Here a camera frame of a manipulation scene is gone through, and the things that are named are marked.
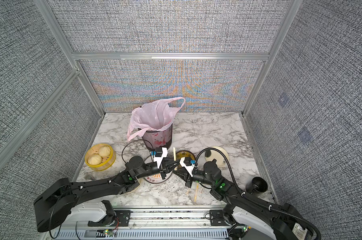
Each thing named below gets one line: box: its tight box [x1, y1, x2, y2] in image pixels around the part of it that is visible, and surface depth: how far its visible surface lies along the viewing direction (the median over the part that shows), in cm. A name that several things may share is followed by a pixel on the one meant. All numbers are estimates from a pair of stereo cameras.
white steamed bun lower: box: [87, 153, 102, 165], surface depth 90 cm
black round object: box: [245, 176, 268, 194], surface depth 79 cm
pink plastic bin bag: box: [127, 97, 186, 141], surface depth 88 cm
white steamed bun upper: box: [98, 145, 111, 157], surface depth 92 cm
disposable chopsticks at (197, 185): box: [194, 181, 200, 203], surface depth 81 cm
